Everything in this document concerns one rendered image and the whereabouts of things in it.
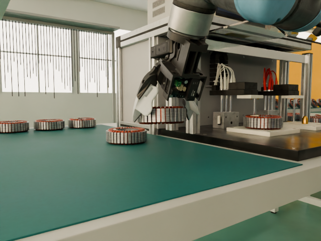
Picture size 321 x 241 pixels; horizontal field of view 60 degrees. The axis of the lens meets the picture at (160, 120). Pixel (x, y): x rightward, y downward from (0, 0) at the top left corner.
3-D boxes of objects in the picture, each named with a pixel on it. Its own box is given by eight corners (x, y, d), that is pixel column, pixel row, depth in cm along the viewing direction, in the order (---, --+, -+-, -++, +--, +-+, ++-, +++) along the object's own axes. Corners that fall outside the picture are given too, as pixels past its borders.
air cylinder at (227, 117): (239, 127, 95) (239, 111, 95) (223, 129, 91) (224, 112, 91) (227, 126, 100) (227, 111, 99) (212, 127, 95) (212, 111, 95)
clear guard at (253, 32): (337, 48, 74) (339, 25, 74) (287, 36, 61) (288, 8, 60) (240, 60, 101) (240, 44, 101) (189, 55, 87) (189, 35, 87)
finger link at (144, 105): (129, 128, 54) (159, 93, 52) (121, 112, 58) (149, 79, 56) (140, 135, 56) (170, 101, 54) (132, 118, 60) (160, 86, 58)
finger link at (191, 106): (196, 131, 61) (186, 101, 55) (185, 116, 66) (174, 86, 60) (208, 125, 61) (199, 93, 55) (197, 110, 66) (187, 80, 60)
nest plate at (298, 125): (337, 127, 95) (337, 124, 95) (315, 130, 87) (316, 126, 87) (295, 124, 108) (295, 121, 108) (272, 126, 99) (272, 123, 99)
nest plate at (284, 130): (300, 132, 82) (300, 128, 82) (270, 136, 73) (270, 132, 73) (256, 128, 94) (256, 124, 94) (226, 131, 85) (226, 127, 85)
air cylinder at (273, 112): (279, 124, 109) (280, 109, 109) (268, 125, 105) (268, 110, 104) (268, 123, 113) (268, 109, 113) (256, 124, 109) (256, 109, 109)
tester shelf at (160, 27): (311, 49, 116) (312, 38, 115) (185, 26, 77) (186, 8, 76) (229, 61, 152) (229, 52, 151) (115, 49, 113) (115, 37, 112)
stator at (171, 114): (196, 123, 60) (195, 105, 59) (147, 125, 55) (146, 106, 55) (172, 122, 70) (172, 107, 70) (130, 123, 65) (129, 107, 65)
